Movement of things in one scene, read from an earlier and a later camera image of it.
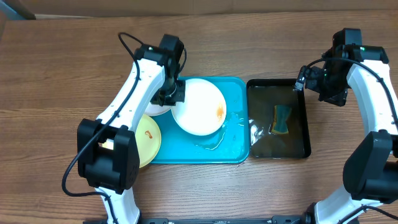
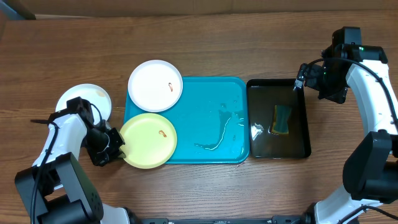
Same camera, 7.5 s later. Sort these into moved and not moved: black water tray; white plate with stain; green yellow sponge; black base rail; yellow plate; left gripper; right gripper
Moved: white plate with stain; yellow plate; left gripper
Not moved: black water tray; right gripper; green yellow sponge; black base rail
